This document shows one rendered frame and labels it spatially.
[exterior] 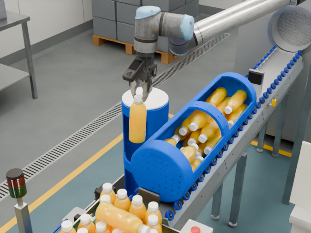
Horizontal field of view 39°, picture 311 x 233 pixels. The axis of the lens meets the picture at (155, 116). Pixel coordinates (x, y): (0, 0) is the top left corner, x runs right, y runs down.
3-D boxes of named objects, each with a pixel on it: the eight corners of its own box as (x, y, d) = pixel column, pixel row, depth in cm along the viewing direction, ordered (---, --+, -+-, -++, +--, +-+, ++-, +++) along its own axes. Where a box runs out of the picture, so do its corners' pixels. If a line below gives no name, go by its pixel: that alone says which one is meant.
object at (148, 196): (160, 214, 194) (161, 193, 187) (158, 218, 192) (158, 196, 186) (141, 206, 198) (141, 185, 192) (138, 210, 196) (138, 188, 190)
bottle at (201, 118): (203, 112, 230) (187, 129, 217) (205, 101, 226) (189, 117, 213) (215, 117, 228) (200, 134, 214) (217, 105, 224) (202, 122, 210)
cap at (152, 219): (146, 225, 166) (146, 221, 165) (148, 217, 169) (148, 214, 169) (157, 226, 166) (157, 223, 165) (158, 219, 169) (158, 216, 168)
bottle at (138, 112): (148, 139, 190) (150, 101, 181) (135, 144, 186) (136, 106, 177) (138, 132, 195) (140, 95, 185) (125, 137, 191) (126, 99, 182)
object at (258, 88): (261, 93, 293) (264, 71, 285) (259, 95, 290) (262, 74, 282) (247, 89, 297) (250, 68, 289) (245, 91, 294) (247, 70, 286)
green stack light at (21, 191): (30, 191, 171) (28, 181, 169) (18, 200, 166) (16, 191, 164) (18, 185, 174) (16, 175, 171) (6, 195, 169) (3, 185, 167)
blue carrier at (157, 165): (252, 122, 258) (261, 79, 242) (183, 212, 193) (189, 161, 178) (208, 107, 269) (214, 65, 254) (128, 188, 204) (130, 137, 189)
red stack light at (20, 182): (28, 181, 169) (27, 173, 166) (16, 190, 164) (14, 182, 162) (16, 175, 171) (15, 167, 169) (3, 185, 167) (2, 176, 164)
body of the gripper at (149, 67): (156, 77, 181) (159, 49, 175) (146, 84, 174) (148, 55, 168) (140, 72, 184) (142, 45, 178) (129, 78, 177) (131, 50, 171)
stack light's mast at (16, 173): (32, 203, 174) (26, 171, 166) (20, 212, 170) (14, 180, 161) (20, 197, 177) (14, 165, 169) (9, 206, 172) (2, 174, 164)
